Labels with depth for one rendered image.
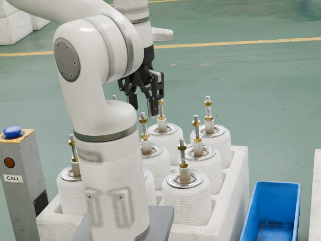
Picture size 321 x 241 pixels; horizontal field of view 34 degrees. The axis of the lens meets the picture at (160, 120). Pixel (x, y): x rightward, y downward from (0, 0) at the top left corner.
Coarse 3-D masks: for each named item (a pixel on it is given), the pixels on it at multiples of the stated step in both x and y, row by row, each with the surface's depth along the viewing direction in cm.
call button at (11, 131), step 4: (8, 128) 117; (12, 128) 117; (16, 128) 117; (20, 128) 117; (4, 132) 116; (8, 132) 115; (12, 132) 115; (16, 132) 116; (8, 136) 116; (12, 136) 116
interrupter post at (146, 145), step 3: (141, 141) 116; (144, 141) 116; (147, 141) 116; (150, 141) 116; (141, 144) 116; (144, 144) 116; (147, 144) 116; (150, 144) 116; (144, 147) 116; (147, 147) 116; (150, 147) 117; (144, 150) 116; (147, 150) 116; (150, 150) 117
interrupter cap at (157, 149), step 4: (140, 144) 120; (152, 144) 120; (156, 144) 120; (152, 148) 119; (156, 148) 118; (160, 148) 118; (152, 152) 117; (156, 152) 116; (160, 152) 116; (144, 156) 115; (148, 156) 114; (152, 156) 114; (156, 156) 115
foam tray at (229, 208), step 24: (240, 168) 121; (240, 192) 122; (48, 216) 109; (72, 216) 109; (216, 216) 103; (240, 216) 123; (48, 240) 111; (168, 240) 101; (192, 240) 100; (216, 240) 98
